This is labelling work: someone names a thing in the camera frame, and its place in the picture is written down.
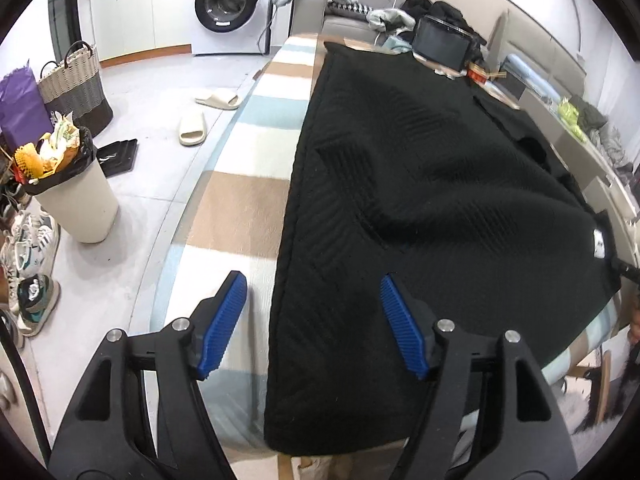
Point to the woven laundry basket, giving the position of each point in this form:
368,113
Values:
75,95

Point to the dark glass door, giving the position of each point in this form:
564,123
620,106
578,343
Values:
62,15

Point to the crumpled yellow wrappers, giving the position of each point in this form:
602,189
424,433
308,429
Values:
50,147

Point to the green teapot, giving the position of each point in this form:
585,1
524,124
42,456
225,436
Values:
570,117

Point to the blue pillow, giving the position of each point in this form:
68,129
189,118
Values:
530,77

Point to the beige slipper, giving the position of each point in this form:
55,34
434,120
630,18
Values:
192,127
217,101

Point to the white washing machine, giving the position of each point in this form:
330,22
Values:
230,35

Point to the small table with blue cloth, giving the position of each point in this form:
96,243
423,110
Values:
502,92

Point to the black knit sweater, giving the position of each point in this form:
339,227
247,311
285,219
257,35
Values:
425,185

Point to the white green sneaker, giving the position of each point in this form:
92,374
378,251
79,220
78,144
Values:
30,245
37,305

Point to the grey blanket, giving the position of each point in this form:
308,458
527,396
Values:
607,140

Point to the white crumpled cloth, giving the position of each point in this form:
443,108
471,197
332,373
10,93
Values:
390,19

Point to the beige folded board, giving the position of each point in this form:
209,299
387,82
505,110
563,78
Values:
496,40

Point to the wooden chopsticks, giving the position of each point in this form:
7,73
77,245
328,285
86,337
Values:
495,74

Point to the red bowl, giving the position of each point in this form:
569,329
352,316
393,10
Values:
477,75

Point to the white trash bin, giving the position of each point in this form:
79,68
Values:
80,205

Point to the black tray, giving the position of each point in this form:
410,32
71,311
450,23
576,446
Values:
117,157

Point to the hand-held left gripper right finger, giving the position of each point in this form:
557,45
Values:
405,330

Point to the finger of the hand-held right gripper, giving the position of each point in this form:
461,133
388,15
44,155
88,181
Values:
625,267

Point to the checkered tablecloth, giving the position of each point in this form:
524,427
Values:
240,210

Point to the purple bag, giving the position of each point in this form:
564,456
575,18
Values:
20,105

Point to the houndstooth cushion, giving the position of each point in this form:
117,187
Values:
350,8

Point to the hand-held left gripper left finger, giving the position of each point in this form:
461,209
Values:
222,325

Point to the white base cabinets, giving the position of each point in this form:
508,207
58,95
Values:
135,15

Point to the grey side cabinet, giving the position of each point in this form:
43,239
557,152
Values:
555,130

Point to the grey sofa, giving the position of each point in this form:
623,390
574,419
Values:
305,15

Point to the black jacket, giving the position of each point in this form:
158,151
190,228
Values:
445,10

